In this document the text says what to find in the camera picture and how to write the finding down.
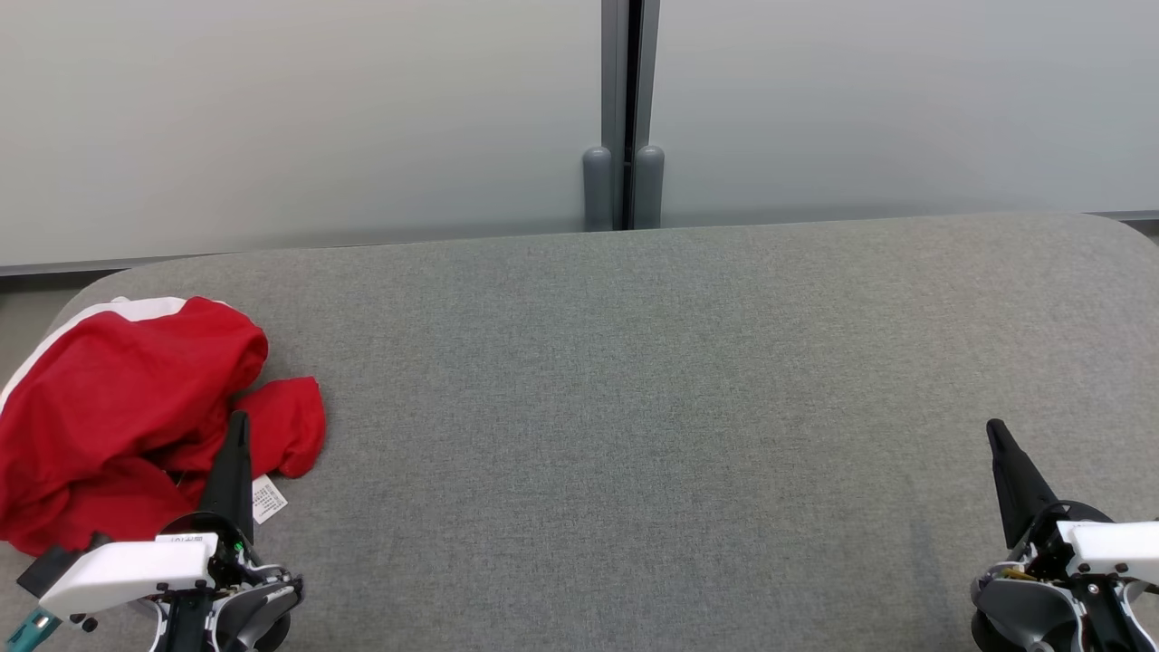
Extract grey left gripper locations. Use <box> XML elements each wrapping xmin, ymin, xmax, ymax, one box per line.
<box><xmin>149</xmin><ymin>412</ymin><xmax>305</xmax><ymax>652</ymax></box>

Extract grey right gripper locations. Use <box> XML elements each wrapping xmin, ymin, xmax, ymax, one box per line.
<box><xmin>971</xmin><ymin>418</ymin><xmax>1159</xmax><ymax>652</ymax></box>

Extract red jersey with white sleeves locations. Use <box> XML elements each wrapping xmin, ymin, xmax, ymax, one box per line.
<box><xmin>0</xmin><ymin>376</ymin><xmax>327</xmax><ymax>555</ymax></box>

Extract red shorts with white trim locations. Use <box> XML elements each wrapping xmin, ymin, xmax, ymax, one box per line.
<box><xmin>0</xmin><ymin>296</ymin><xmax>270</xmax><ymax>508</ymax></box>

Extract grey cylindrical bumper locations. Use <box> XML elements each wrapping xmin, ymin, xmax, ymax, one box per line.
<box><xmin>634</xmin><ymin>145</ymin><xmax>666</xmax><ymax>230</ymax></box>
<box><xmin>582</xmin><ymin>146</ymin><xmax>615</xmax><ymax>233</ymax></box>

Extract black left camera plug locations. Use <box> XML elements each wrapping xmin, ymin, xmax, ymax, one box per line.
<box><xmin>16</xmin><ymin>543</ymin><xmax>60</xmax><ymax>599</ymax></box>

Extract teal left camera connector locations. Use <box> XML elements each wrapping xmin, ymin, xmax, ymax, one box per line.
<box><xmin>0</xmin><ymin>609</ymin><xmax>62</xmax><ymax>652</ymax></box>

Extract grey partition post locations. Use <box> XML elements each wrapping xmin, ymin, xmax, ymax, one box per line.
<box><xmin>600</xmin><ymin>0</ymin><xmax>662</xmax><ymax>232</ymax></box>

